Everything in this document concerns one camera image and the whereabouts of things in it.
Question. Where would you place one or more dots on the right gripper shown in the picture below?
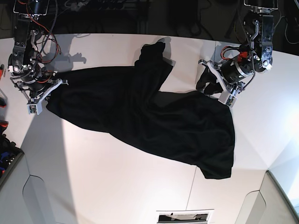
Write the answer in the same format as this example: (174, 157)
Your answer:
(35, 91)

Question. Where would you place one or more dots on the red black clamp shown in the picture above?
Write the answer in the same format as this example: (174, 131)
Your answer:
(3, 99)
(3, 124)

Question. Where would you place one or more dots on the grey table bracket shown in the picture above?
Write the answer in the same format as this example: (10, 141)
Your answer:
(252, 209)
(37, 201)

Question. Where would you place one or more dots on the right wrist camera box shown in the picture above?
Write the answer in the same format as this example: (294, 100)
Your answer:
(35, 108)

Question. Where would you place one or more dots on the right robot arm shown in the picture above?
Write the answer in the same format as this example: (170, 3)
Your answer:
(26, 64)

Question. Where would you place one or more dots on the red handled screwdriver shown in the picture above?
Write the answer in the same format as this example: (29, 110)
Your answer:
(2, 71)

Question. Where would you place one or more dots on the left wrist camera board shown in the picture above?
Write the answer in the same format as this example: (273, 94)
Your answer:
(227, 99)

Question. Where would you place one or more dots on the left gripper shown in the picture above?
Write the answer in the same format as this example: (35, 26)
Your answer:
(222, 76)

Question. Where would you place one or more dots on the left grey table bracket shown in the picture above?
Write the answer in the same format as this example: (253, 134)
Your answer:
(37, 201)

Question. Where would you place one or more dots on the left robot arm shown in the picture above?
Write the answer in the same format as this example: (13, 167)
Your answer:
(254, 55)

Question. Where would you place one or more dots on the bin of dark clothes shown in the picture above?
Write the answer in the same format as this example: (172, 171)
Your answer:
(8, 152)

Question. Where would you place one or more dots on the black t-shirt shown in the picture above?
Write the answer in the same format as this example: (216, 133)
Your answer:
(127, 103)

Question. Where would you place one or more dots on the right grey table bracket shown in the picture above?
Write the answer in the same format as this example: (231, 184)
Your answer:
(252, 209)

